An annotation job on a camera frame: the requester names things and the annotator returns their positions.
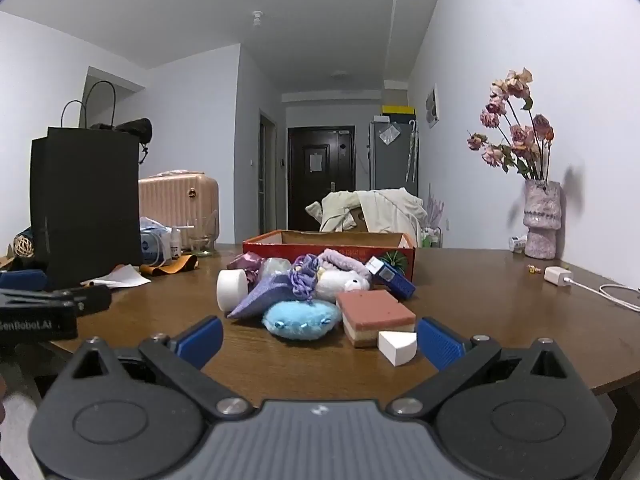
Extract lavender textured vase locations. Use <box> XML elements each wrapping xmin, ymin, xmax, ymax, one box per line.
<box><xmin>523</xmin><ymin>180</ymin><xmax>563</xmax><ymax>260</ymax></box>

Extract mauve satin scrunchie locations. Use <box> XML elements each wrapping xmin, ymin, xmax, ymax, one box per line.
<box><xmin>227</xmin><ymin>252</ymin><xmax>264</xmax><ymax>282</ymax></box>

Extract wall picture frame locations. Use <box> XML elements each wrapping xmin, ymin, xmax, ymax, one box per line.
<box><xmin>425</xmin><ymin>84</ymin><xmax>439</xmax><ymax>128</ymax></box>

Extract pink layered sponge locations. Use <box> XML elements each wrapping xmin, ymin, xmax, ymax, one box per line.
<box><xmin>336</xmin><ymin>289</ymin><xmax>416</xmax><ymax>348</ymax></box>

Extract orange black strap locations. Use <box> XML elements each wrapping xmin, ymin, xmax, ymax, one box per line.
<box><xmin>138</xmin><ymin>252</ymin><xmax>200</xmax><ymax>278</ymax></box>

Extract dark entrance door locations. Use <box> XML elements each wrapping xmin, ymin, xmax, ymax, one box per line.
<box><xmin>288</xmin><ymin>126</ymin><xmax>356</xmax><ymax>231</ymax></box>

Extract blue plush toy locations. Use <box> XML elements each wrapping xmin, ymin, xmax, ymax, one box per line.
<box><xmin>262</xmin><ymin>299</ymin><xmax>342</xmax><ymax>341</ymax></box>

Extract pink suitcase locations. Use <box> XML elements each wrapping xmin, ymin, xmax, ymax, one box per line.
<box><xmin>139</xmin><ymin>170</ymin><xmax>219</xmax><ymax>250</ymax></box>

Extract white paper sheet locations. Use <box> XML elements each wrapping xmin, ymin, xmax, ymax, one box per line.
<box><xmin>82</xmin><ymin>264</ymin><xmax>150</xmax><ymax>289</ymax></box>

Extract grey refrigerator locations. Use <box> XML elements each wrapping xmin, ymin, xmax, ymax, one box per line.
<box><xmin>369</xmin><ymin>114</ymin><xmax>419</xmax><ymax>196</ymax></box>

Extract white charger cable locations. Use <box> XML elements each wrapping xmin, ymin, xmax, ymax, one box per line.
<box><xmin>566</xmin><ymin>276</ymin><xmax>640</xmax><ymax>314</ymax></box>

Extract red cardboard box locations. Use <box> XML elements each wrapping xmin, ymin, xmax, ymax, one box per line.
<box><xmin>242</xmin><ymin>228</ymin><xmax>417</xmax><ymax>283</ymax></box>

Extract blue white package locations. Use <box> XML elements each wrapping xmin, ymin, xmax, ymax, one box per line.
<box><xmin>140</xmin><ymin>217</ymin><xmax>171</xmax><ymax>266</ymax></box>

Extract dried pink roses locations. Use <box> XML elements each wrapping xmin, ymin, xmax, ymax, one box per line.
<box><xmin>466</xmin><ymin>67</ymin><xmax>555</xmax><ymax>182</ymax></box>

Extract white foam cylinder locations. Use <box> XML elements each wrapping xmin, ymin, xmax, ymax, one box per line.
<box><xmin>216</xmin><ymin>269</ymin><xmax>248</xmax><ymax>314</ymax></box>

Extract black paper bag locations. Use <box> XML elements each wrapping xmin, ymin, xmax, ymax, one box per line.
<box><xmin>28</xmin><ymin>79</ymin><xmax>142</xmax><ymax>291</ymax></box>

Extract purple cloth with scrunchie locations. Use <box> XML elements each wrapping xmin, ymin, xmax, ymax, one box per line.
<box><xmin>227</xmin><ymin>254</ymin><xmax>319</xmax><ymax>320</ymax></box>

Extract white foam wedge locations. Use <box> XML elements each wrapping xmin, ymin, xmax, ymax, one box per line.
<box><xmin>378</xmin><ymin>330</ymin><xmax>418</xmax><ymax>367</ymax></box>

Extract glass cup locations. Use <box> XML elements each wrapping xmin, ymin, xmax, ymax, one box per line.
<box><xmin>186</xmin><ymin>212</ymin><xmax>218</xmax><ymax>257</ymax></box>

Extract iridescent plastic bag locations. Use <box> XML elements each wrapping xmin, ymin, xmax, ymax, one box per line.
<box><xmin>258</xmin><ymin>257</ymin><xmax>292</xmax><ymax>282</ymax></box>

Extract blue tissue pack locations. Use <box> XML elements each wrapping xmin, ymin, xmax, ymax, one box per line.
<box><xmin>366</xmin><ymin>257</ymin><xmax>416</xmax><ymax>301</ymax></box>

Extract white and yellow alpaca plush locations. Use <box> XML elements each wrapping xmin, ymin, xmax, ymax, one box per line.
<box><xmin>314</xmin><ymin>270</ymin><xmax>370</xmax><ymax>302</ymax></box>

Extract cream jacket on box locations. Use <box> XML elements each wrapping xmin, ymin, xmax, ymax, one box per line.
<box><xmin>305</xmin><ymin>188</ymin><xmax>427</xmax><ymax>237</ymax></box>

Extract yellow box on refrigerator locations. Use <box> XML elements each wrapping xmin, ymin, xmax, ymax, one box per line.
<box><xmin>382</xmin><ymin>105</ymin><xmax>416</xmax><ymax>115</ymax></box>

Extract white charger adapter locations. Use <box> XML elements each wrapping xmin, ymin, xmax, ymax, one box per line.
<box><xmin>544</xmin><ymin>266</ymin><xmax>573</xmax><ymax>287</ymax></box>

